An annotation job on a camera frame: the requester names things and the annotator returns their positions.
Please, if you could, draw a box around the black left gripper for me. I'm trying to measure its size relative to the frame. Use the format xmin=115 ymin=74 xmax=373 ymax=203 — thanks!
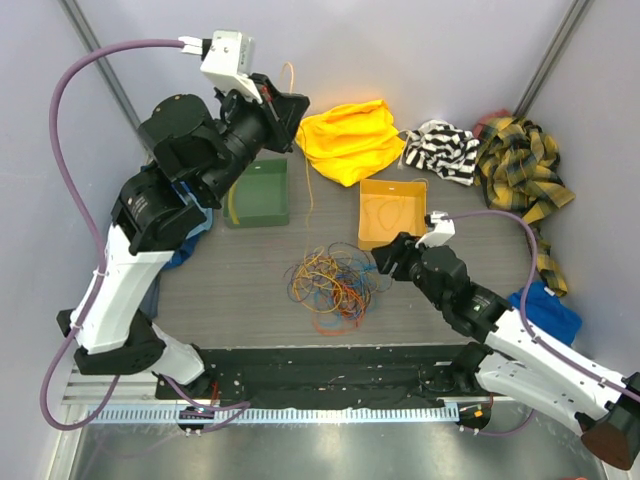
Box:
xmin=200 ymin=74 xmax=311 ymax=205

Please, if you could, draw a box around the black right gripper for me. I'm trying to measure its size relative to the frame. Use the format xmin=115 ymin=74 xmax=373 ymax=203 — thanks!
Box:
xmin=371 ymin=231 xmax=447 ymax=311

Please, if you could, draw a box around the orange yellow wire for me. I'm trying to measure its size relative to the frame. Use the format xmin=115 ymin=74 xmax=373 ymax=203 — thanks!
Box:
xmin=279 ymin=60 xmax=316 ymax=261

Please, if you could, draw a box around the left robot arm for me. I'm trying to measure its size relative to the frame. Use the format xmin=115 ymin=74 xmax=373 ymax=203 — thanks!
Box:
xmin=57 ymin=74 xmax=310 ymax=399

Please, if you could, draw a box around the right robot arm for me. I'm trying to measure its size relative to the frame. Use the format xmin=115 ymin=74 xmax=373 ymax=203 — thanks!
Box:
xmin=372 ymin=233 xmax=639 ymax=471

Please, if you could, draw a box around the yellow plastic bin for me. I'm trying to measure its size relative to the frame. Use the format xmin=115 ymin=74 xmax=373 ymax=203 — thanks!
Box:
xmin=357 ymin=179 xmax=428 ymax=251

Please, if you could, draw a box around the yellow cloth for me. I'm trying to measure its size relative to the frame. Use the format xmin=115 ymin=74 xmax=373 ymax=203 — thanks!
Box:
xmin=295 ymin=99 xmax=404 ymax=187

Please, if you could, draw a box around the green plastic bin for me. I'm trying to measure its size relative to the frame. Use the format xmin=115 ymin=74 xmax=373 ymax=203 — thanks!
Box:
xmin=223 ymin=157 xmax=290 ymax=229

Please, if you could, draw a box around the black white striped cloth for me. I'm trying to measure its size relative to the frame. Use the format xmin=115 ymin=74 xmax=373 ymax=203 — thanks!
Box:
xmin=398 ymin=119 xmax=480 ymax=187

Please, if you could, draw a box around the yellow black plaid shirt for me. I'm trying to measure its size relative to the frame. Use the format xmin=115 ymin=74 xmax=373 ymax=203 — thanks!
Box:
xmin=475 ymin=116 xmax=576 ymax=297

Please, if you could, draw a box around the bright blue cloth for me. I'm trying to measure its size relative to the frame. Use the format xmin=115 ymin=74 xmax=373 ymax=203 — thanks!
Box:
xmin=526 ymin=281 xmax=582 ymax=346

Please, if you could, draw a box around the blue plaid cloth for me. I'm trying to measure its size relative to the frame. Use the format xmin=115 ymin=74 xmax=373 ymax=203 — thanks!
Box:
xmin=162 ymin=182 xmax=214 ymax=270

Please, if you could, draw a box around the pink cloth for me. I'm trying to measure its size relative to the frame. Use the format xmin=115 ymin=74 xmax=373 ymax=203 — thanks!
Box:
xmin=472 ymin=109 xmax=511 ymax=136

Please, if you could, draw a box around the grey folded cloth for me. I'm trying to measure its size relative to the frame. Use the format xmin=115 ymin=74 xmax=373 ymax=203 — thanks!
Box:
xmin=139 ymin=273 xmax=161 ymax=321

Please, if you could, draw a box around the yellow wire in bin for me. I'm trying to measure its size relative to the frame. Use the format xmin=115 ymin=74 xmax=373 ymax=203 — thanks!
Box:
xmin=364 ymin=194 xmax=406 ymax=231

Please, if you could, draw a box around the tangled coloured wire pile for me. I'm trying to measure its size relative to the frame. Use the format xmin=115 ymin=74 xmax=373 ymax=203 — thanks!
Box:
xmin=283 ymin=240 xmax=396 ymax=337

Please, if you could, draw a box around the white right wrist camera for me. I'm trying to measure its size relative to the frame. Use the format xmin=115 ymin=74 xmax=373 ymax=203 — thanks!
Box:
xmin=415 ymin=211 xmax=455 ymax=248

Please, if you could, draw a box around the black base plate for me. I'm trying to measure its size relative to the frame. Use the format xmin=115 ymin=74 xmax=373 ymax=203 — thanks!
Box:
xmin=183 ymin=343 xmax=487 ymax=410

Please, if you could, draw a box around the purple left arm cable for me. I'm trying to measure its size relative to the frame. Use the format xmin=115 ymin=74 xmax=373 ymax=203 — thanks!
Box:
xmin=39 ymin=38 xmax=251 ymax=432

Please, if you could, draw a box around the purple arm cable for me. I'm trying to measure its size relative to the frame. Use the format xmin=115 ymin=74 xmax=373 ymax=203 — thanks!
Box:
xmin=39 ymin=38 xmax=251 ymax=432
xmin=439 ymin=209 xmax=640 ymax=437

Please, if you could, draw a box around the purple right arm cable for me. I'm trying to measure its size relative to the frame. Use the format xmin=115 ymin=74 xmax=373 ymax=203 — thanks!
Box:
xmin=439 ymin=209 xmax=640 ymax=437

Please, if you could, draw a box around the aluminium frame rail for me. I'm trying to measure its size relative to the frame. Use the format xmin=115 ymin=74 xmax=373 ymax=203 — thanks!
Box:
xmin=97 ymin=370 xmax=491 ymax=427

